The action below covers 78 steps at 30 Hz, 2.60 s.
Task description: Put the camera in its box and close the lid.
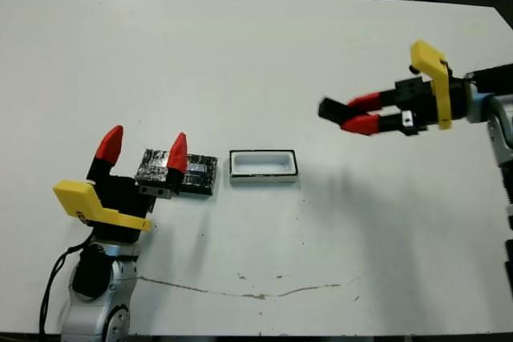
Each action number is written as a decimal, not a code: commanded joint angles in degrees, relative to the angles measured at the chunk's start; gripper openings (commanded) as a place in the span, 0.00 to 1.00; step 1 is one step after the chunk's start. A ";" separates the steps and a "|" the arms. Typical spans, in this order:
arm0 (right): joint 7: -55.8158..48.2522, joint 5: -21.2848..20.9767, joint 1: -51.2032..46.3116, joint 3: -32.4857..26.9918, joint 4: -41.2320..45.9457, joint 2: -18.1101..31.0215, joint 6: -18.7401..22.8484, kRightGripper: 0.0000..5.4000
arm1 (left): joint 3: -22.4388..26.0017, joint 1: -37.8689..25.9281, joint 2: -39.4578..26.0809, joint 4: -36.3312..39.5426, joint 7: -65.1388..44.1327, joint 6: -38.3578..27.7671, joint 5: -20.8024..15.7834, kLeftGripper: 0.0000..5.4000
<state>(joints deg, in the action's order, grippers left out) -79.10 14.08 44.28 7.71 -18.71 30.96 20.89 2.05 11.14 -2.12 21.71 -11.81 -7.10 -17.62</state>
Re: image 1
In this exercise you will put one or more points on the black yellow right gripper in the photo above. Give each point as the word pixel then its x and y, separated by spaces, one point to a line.
pixel 425 97

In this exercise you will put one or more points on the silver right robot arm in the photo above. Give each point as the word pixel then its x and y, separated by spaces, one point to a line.
pixel 499 117

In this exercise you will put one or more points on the black foil-wrapped box lid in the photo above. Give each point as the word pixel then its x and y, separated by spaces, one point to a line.
pixel 198 175

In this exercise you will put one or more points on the white camera box base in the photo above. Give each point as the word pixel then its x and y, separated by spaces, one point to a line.
pixel 262 178

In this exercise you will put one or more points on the black phone-like camera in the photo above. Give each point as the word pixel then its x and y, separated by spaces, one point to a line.
pixel 330 111

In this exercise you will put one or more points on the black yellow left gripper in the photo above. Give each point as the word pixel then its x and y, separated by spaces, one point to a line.
pixel 120 206

